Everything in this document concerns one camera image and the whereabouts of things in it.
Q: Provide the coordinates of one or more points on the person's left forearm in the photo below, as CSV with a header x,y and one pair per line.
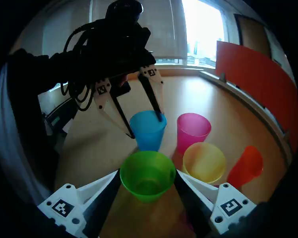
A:
x,y
42,72

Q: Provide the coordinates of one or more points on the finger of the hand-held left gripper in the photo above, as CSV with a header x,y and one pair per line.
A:
x,y
154,81
103,99

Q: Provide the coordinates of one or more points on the yellow plastic cup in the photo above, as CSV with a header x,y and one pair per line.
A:
x,y
204,162

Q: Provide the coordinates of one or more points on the blue plastic cup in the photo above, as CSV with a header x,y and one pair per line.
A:
x,y
149,133

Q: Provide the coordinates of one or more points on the red desk screen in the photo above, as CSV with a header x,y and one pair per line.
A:
x,y
260,81

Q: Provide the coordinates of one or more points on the pink plastic cup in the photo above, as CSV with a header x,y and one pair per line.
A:
x,y
191,131

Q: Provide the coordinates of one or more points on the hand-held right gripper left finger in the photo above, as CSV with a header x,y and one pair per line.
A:
x,y
72,198

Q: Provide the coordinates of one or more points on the person's body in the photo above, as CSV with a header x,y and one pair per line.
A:
x,y
19,129

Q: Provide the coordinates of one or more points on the green plastic cup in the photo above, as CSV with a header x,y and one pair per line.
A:
x,y
147,173

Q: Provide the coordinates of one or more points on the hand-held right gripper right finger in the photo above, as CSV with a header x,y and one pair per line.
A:
x,y
228,200

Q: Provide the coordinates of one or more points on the orange plastic cup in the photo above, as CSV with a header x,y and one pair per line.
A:
x,y
247,164

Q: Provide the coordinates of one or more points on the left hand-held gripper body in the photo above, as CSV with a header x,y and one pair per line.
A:
x,y
119,49

